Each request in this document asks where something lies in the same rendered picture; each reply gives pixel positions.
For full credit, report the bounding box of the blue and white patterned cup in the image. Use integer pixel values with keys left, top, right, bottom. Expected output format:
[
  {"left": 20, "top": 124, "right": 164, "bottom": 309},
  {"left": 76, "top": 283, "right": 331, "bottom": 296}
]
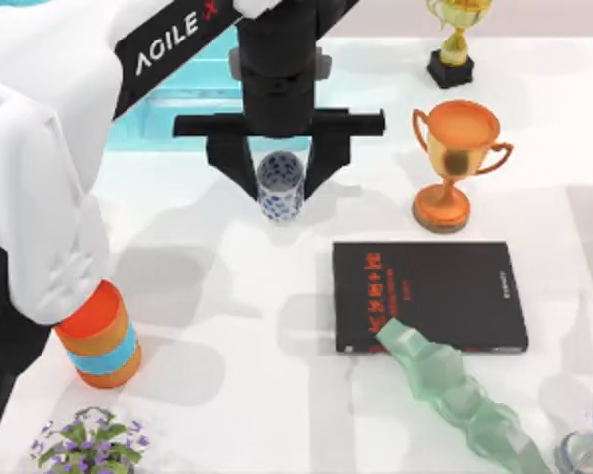
[{"left": 255, "top": 151, "right": 307, "bottom": 225}]

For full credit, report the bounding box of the light blue rack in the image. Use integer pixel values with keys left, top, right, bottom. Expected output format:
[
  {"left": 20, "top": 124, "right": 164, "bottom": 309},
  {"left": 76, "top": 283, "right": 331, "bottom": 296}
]
[{"left": 0, "top": 0, "right": 251, "bottom": 155}]

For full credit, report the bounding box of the copper and gold trophy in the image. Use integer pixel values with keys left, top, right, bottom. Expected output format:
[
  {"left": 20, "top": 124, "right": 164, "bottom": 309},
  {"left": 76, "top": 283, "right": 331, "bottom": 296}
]
[{"left": 411, "top": 99, "right": 516, "bottom": 235}]

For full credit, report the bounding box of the gold trophy with black base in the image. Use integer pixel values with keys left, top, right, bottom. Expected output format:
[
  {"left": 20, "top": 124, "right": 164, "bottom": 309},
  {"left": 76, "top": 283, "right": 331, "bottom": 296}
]
[{"left": 424, "top": 0, "right": 496, "bottom": 91}]

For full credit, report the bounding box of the black book with red lettering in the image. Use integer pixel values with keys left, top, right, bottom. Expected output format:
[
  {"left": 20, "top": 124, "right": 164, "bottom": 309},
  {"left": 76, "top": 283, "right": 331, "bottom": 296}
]
[{"left": 331, "top": 240, "right": 531, "bottom": 355}]

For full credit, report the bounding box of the pale green lumpy bottle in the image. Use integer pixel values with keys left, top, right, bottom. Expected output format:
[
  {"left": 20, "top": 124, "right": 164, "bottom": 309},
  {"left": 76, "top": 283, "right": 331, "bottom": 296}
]
[{"left": 375, "top": 317, "right": 551, "bottom": 474}]

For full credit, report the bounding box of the potted plant with purple flowers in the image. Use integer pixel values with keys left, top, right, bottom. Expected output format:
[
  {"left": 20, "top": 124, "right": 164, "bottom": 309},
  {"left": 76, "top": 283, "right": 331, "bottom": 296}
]
[{"left": 29, "top": 405, "right": 152, "bottom": 474}]

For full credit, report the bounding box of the clear bottle with blue label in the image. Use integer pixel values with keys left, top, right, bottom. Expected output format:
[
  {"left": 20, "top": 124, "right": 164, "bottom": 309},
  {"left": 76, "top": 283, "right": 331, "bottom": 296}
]
[{"left": 554, "top": 378, "right": 593, "bottom": 474}]

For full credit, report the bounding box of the orange and blue ring stack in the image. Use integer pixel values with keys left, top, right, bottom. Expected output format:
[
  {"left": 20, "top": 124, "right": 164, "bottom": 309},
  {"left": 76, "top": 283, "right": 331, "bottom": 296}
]
[{"left": 52, "top": 279, "right": 144, "bottom": 391}]

